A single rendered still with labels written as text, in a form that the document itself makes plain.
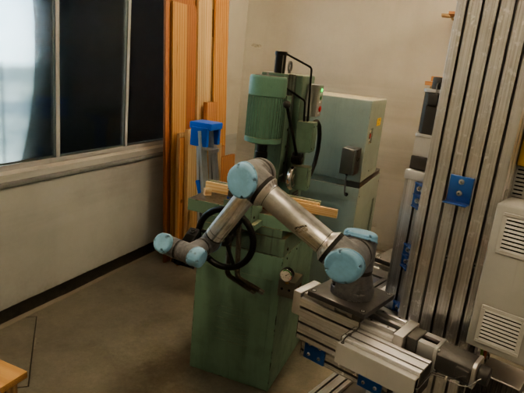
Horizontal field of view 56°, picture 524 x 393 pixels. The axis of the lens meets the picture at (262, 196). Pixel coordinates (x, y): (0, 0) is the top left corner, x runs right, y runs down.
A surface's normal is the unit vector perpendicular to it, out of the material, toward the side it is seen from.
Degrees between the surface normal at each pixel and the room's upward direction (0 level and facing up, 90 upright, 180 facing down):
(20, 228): 90
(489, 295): 90
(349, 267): 94
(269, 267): 90
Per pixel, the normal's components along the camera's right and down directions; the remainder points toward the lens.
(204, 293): -0.37, 0.21
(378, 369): -0.63, 0.14
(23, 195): 0.90, 0.19
